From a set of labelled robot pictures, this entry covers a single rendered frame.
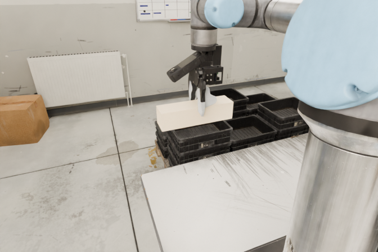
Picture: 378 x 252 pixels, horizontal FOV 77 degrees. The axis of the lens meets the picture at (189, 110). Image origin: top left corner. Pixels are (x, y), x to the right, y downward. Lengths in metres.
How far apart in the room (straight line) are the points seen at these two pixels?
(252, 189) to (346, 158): 0.82
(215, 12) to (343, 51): 0.36
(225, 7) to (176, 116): 0.34
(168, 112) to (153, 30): 2.66
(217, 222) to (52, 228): 1.34
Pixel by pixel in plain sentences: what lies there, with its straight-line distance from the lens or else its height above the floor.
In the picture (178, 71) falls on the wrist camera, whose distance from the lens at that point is 0.67.
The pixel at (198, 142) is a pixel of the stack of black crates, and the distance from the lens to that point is 1.58.
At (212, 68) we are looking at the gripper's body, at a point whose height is 1.23.
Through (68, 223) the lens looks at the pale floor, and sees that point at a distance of 1.99.
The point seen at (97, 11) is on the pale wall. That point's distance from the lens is 3.20.
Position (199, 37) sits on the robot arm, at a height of 1.31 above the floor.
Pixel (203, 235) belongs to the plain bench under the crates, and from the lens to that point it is 0.89.
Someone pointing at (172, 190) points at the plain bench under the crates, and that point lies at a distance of 1.02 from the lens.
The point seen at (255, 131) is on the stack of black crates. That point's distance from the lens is 2.08.
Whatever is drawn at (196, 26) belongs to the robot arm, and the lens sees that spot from 0.66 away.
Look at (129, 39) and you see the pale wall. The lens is 3.26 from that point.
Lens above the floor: 1.42
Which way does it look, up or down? 26 degrees down
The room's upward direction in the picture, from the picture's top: straight up
